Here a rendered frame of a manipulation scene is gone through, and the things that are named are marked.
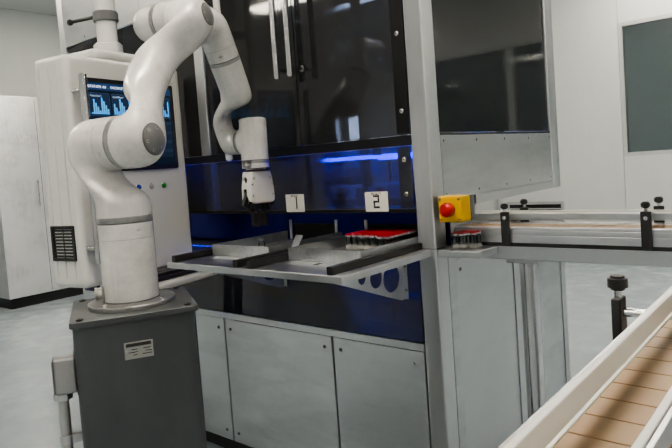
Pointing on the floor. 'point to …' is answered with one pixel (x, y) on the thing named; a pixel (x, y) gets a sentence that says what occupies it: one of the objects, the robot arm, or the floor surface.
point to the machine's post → (428, 186)
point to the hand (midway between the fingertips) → (259, 219)
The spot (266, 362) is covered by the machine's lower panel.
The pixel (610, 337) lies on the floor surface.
